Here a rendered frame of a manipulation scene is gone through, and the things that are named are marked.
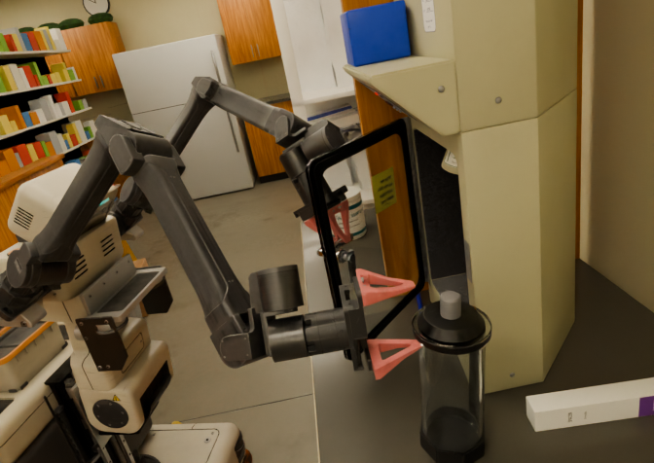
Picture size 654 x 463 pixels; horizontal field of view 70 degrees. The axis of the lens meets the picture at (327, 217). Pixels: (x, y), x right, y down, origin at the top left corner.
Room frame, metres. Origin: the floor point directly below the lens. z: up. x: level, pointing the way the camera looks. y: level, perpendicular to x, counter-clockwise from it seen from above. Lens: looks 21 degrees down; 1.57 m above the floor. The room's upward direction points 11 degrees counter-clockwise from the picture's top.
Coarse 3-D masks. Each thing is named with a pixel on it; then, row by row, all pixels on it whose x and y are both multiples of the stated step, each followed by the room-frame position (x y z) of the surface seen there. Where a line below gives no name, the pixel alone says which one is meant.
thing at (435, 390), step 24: (480, 312) 0.56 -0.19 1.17; (480, 336) 0.51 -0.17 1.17; (432, 360) 0.52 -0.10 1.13; (456, 360) 0.50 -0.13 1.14; (480, 360) 0.51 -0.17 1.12; (432, 384) 0.52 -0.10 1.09; (456, 384) 0.50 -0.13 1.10; (480, 384) 0.51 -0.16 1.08; (432, 408) 0.52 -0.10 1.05; (456, 408) 0.50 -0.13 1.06; (480, 408) 0.51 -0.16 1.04; (432, 432) 0.52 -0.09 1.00; (456, 432) 0.50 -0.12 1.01; (480, 432) 0.51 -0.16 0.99
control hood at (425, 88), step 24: (360, 72) 0.73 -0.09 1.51; (384, 72) 0.64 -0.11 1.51; (408, 72) 0.63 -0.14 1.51; (432, 72) 0.63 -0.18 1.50; (384, 96) 0.73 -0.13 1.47; (408, 96) 0.63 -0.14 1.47; (432, 96) 0.63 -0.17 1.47; (456, 96) 0.64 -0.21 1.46; (432, 120) 0.63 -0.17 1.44; (456, 120) 0.63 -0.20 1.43
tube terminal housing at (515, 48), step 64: (448, 0) 0.64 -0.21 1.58; (512, 0) 0.63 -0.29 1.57; (576, 0) 0.77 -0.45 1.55; (512, 64) 0.63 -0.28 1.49; (576, 64) 0.77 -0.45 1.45; (512, 128) 0.63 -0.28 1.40; (576, 128) 0.77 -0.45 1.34; (512, 192) 0.63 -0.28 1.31; (512, 256) 0.63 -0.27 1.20; (512, 320) 0.63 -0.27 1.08; (512, 384) 0.63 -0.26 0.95
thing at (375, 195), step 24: (384, 144) 0.88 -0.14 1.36; (336, 168) 0.77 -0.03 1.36; (360, 168) 0.82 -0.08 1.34; (384, 168) 0.87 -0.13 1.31; (312, 192) 0.72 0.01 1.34; (336, 192) 0.76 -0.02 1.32; (360, 192) 0.81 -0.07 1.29; (384, 192) 0.86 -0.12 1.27; (336, 216) 0.75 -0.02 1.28; (360, 216) 0.80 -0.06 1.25; (384, 216) 0.85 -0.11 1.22; (408, 216) 0.91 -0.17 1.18; (336, 240) 0.74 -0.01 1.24; (360, 240) 0.79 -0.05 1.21; (384, 240) 0.84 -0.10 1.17; (408, 240) 0.90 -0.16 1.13; (360, 264) 0.78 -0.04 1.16; (384, 264) 0.84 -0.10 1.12; (408, 264) 0.90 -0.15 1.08; (384, 312) 0.82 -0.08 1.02
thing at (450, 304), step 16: (432, 304) 0.57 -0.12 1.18; (448, 304) 0.53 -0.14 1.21; (464, 304) 0.56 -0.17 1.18; (432, 320) 0.53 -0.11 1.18; (448, 320) 0.53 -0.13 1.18; (464, 320) 0.52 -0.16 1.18; (480, 320) 0.53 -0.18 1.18; (432, 336) 0.52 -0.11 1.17; (448, 336) 0.51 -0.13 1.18; (464, 336) 0.50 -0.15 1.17
